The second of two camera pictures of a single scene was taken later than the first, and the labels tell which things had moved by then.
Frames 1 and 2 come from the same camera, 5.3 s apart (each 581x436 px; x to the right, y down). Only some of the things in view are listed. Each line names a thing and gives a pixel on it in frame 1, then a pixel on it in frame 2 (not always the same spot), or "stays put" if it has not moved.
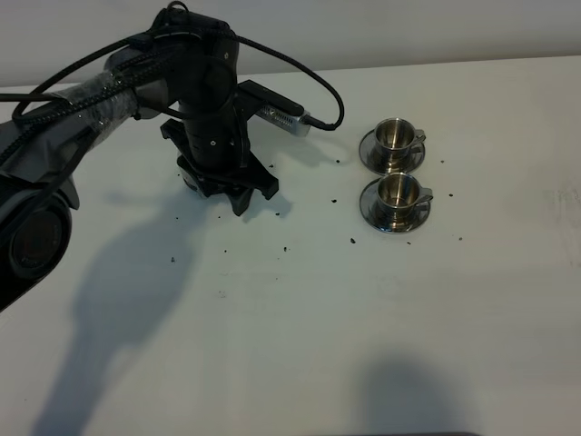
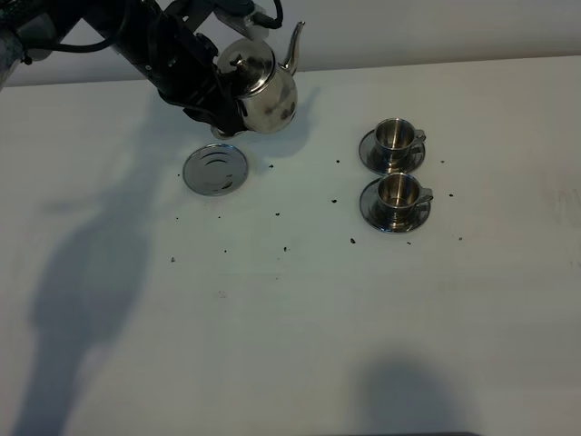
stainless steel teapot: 194,182 → 265,92
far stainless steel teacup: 395,138 stays put
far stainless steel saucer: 369,156 stays put
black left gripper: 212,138 → 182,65
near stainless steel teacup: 398,193 stays put
